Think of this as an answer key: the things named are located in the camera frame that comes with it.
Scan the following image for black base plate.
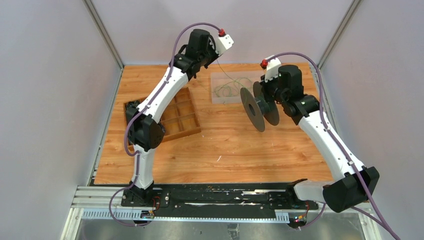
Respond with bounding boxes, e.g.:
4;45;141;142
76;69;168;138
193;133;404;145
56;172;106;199
121;182;318;223

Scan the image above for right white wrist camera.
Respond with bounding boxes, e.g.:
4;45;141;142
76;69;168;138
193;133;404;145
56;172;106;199
260;58;282;83

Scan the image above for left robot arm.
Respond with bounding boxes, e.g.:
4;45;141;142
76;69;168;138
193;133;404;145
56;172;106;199
124;29;234;207

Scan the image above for dark grey spool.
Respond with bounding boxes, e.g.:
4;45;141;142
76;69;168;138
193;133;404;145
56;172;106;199
239;81;280;132

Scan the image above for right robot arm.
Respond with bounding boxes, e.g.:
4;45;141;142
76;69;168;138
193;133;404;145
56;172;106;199
260;63;380;213

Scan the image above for dark multicolour wire coil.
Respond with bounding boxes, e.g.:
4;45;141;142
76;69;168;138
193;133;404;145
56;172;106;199
125;100;142;114

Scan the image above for translucent plastic bin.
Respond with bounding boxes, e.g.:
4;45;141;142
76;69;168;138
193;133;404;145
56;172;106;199
210;70;264;105

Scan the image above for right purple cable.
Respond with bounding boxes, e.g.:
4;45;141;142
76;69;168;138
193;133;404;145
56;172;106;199
261;51;401;240

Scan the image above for purple cable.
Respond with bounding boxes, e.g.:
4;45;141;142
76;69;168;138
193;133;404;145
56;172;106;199
261;51;401;240
108;22;226;228

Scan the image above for wooden compartment tray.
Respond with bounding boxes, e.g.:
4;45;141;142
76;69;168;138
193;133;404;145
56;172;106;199
123;86;203;143

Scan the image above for green wires in bin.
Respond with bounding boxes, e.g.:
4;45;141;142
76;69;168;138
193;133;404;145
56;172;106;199
213;77;254;99

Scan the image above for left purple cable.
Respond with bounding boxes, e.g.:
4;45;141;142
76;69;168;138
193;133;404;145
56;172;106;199
108;22;226;228

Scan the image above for aluminium frame rail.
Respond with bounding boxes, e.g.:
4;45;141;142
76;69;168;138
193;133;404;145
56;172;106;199
61;183;381;240

